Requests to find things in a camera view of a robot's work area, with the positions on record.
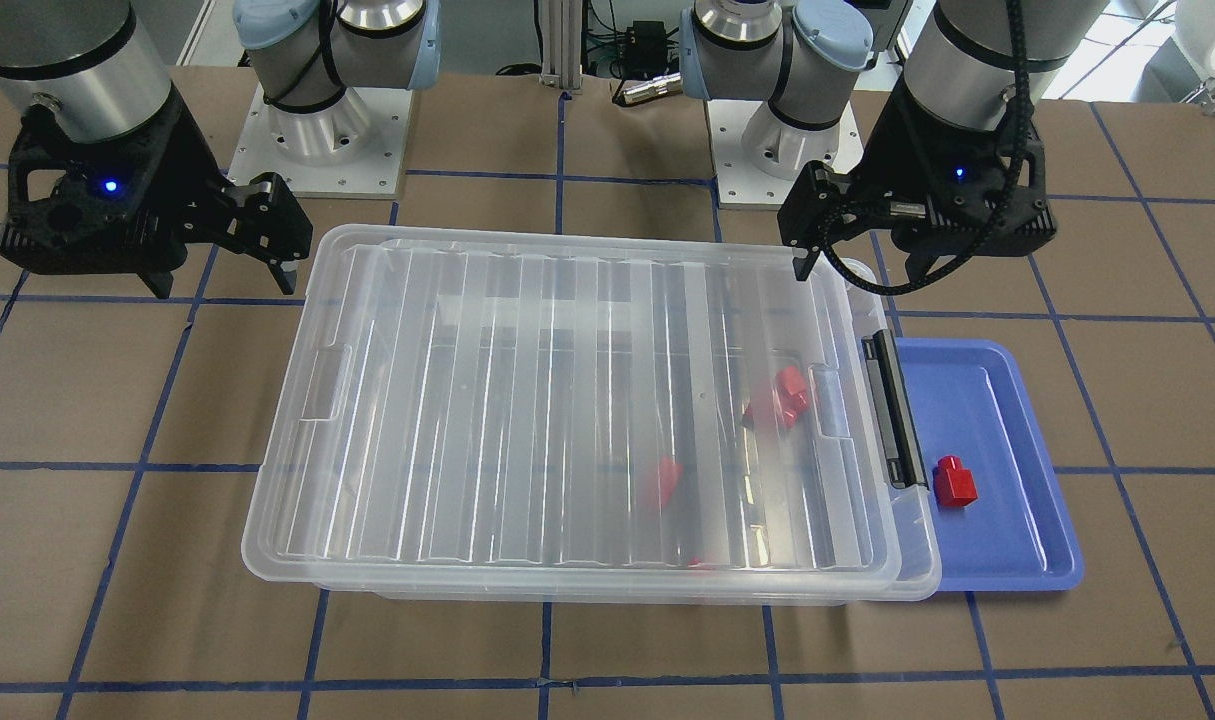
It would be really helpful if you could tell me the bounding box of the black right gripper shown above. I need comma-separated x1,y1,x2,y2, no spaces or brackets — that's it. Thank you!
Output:
0,91,313,300

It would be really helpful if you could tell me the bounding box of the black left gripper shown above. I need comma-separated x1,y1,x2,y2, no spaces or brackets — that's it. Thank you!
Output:
779,79,1055,282

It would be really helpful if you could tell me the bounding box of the clear plastic box lid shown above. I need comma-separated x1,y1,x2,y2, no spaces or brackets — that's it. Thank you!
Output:
242,223,904,583

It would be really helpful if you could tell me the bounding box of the red block from tray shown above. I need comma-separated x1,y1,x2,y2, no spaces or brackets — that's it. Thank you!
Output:
933,455,979,509

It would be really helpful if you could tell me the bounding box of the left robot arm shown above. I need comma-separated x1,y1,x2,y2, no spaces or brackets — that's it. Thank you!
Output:
679,1,1104,296

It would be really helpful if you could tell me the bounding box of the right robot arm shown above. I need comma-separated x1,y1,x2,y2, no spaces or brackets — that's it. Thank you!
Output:
0,1,441,299

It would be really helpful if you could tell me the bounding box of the clear plastic storage box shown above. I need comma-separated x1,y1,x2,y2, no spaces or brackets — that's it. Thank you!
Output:
312,240,943,607

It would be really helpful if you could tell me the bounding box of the red block upper pair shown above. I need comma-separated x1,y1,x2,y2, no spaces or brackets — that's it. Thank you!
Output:
775,365,810,414

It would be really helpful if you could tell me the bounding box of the black power adapter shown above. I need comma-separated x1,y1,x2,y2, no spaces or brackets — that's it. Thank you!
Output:
622,19,668,67

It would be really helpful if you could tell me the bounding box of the blue plastic tray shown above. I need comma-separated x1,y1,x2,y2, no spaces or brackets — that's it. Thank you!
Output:
898,338,1084,593

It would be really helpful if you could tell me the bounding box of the red block middle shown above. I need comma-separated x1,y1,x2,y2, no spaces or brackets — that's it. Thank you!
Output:
640,455,685,512

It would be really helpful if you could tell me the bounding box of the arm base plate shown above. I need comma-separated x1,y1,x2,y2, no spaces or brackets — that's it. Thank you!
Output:
706,100,863,210
227,87,416,200

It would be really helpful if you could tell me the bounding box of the black braided cable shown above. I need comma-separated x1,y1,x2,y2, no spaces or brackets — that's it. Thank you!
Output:
816,0,1042,297

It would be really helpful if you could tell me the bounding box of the black box latch handle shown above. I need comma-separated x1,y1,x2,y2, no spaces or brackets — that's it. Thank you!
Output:
861,329,929,489

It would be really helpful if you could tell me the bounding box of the aluminium frame post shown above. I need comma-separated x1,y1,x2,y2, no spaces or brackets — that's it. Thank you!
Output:
535,1,584,95

